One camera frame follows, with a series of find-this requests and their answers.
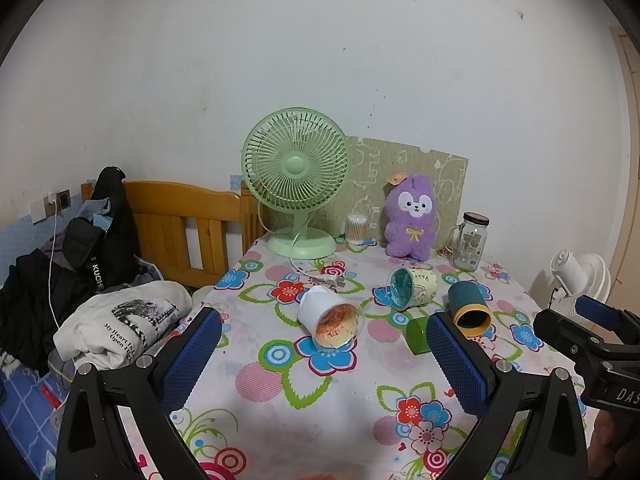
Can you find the white desk fan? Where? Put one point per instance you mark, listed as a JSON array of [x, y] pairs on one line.
[[585, 272]]

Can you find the glass jar with lid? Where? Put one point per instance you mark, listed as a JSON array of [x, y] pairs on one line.
[[467, 245]]

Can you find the wooden bed headboard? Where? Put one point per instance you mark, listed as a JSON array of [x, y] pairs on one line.
[[165, 200]]

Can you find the green desk fan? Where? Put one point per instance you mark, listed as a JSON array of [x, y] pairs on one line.
[[295, 165]]

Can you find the green cup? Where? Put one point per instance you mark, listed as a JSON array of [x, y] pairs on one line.
[[415, 335]]

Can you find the white printed shirt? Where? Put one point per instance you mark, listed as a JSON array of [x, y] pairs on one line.
[[125, 310]]

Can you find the blue denim garment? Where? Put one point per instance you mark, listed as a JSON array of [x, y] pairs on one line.
[[95, 210]]

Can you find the purple plush toy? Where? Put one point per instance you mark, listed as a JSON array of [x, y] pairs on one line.
[[412, 225]]

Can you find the dark clothes pile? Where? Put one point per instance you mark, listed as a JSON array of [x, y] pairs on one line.
[[25, 300]]

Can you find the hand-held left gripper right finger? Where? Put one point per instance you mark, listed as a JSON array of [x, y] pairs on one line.
[[457, 370]]

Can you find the floral tablecloth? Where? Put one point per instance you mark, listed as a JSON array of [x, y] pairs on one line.
[[250, 410]]

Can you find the person's right hand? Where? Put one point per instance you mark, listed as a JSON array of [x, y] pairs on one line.
[[607, 440]]

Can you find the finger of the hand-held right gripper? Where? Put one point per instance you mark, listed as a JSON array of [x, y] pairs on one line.
[[597, 310], [565, 332]]

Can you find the patterned cardboard panel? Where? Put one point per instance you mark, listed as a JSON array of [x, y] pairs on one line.
[[400, 160]]

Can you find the blue patterned bedsheet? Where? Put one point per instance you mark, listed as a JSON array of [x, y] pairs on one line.
[[25, 410]]

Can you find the beige door frame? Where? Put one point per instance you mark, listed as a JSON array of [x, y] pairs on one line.
[[631, 160]]

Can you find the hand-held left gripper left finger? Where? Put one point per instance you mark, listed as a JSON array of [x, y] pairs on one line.
[[192, 355]]

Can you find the wall socket panel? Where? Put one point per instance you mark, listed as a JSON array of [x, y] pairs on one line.
[[50, 205]]

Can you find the white cup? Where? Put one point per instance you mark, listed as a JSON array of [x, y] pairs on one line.
[[315, 307]]

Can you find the cotton swab box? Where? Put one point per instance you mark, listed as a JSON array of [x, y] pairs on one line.
[[357, 230]]

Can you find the cream cup with teal inside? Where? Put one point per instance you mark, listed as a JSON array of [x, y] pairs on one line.
[[422, 285]]

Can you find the teal cup with yellow rim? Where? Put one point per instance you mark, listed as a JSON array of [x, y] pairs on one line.
[[465, 297]]

